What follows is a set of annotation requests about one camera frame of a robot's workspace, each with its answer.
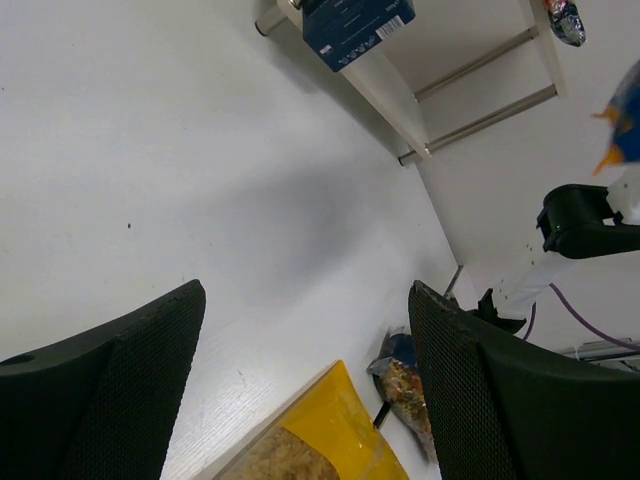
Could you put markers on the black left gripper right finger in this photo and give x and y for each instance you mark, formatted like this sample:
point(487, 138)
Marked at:
point(501, 408)

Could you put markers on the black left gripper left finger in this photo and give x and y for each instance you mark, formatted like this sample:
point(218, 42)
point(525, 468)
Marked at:
point(102, 404)

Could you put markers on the blue orange pasta bag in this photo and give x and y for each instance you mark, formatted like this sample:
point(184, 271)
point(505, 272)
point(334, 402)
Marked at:
point(622, 115)

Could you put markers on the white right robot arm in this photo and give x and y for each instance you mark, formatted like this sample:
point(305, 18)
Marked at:
point(577, 222)

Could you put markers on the clear fusilli pasta bag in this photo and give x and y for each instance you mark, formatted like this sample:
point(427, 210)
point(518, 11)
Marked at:
point(396, 378)

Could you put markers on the yellow pasta bag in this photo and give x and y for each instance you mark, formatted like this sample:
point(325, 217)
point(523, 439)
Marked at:
point(325, 433)

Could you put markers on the dark blue pasta box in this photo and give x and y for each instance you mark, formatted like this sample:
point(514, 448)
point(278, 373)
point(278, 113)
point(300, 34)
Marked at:
point(341, 31)

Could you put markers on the dark blue spaghetti pack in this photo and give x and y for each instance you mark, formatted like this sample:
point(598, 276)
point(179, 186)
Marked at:
point(565, 21)

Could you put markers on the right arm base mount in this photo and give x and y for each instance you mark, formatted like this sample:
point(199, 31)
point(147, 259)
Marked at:
point(605, 354)

